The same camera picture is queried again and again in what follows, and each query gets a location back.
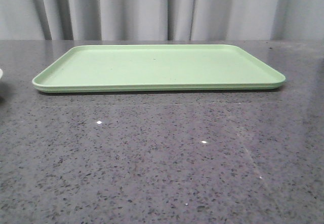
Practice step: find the grey pleated curtain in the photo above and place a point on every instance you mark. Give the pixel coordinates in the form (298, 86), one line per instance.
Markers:
(161, 19)

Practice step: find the light green plastic tray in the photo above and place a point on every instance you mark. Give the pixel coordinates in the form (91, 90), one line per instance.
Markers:
(156, 67)

